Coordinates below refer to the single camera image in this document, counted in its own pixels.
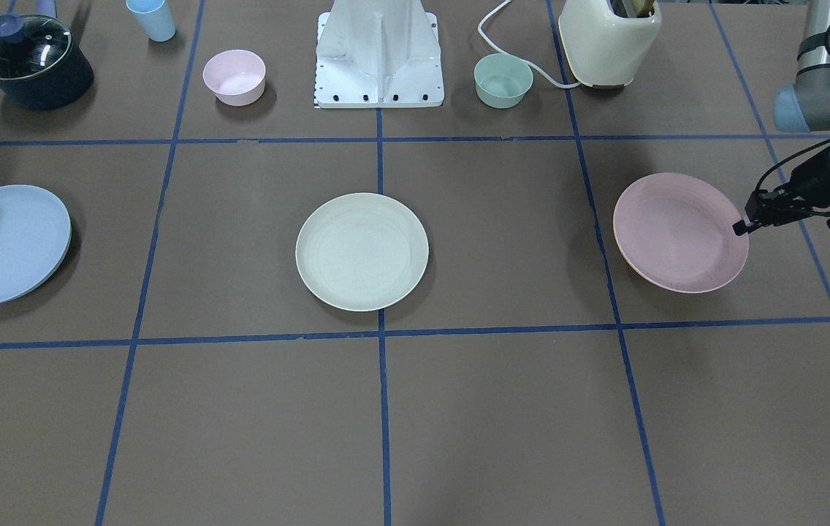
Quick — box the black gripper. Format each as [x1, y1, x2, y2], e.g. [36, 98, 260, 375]
[732, 150, 830, 236]

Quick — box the pink plate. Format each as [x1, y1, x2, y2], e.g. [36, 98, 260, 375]
[612, 172, 750, 294]

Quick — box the blue plate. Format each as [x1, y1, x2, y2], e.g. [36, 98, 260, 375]
[0, 184, 72, 304]

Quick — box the cream toaster with bread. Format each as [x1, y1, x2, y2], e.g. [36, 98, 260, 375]
[477, 0, 663, 91]

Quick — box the green bowl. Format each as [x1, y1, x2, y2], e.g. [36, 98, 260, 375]
[473, 53, 534, 109]

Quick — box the cream plate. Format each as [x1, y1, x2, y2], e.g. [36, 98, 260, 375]
[294, 192, 430, 312]

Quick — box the pink bowl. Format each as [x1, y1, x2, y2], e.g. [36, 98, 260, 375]
[202, 49, 266, 107]

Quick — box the blue cup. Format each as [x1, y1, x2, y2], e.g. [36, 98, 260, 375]
[126, 0, 177, 42]

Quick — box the dark blue pot with lid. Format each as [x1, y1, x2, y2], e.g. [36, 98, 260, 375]
[0, 1, 95, 111]

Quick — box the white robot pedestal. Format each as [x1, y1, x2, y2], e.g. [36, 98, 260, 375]
[314, 1, 446, 109]

